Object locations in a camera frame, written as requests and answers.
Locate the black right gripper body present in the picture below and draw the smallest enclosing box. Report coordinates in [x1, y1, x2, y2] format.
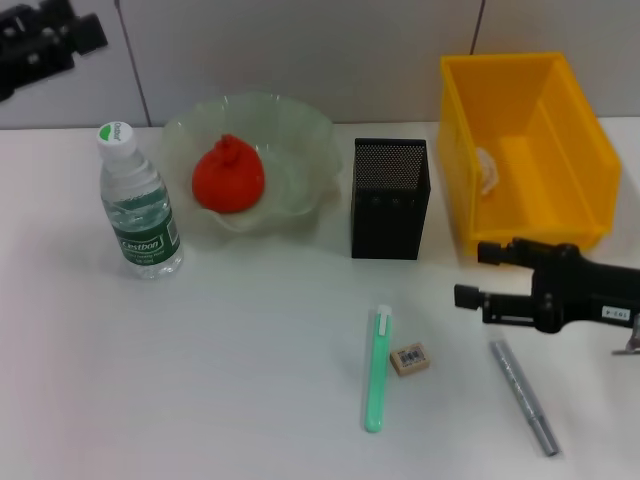
[531, 237, 640, 335]

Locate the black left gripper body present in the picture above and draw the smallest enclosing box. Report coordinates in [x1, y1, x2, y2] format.
[0, 29, 77, 104]

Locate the white paper ball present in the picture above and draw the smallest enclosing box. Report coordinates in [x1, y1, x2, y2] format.
[473, 146, 502, 197]

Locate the green toothbrush case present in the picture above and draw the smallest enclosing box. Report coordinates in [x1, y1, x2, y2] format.
[363, 304, 393, 435]

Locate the clear green-label water bottle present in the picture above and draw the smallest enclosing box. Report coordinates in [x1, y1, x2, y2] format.
[95, 120, 186, 282]

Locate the orange fruit with stem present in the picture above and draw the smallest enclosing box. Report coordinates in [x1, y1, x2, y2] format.
[191, 133, 267, 216]

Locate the silver grey marker pen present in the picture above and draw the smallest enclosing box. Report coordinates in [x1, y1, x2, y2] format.
[488, 339, 561, 458]

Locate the beige eraser with barcode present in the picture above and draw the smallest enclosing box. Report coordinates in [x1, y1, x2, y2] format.
[389, 341, 432, 378]

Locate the black mesh pen holder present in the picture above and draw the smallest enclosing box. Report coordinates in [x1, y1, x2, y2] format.
[350, 137, 432, 261]

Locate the green wavy glass fruit bowl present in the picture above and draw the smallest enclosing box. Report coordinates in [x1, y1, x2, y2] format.
[159, 90, 343, 237]

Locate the yellow plastic bin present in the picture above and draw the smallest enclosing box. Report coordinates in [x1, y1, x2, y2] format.
[435, 50, 623, 259]

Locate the right arm cable with plug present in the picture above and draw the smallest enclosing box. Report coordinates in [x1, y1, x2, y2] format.
[611, 313, 640, 357]

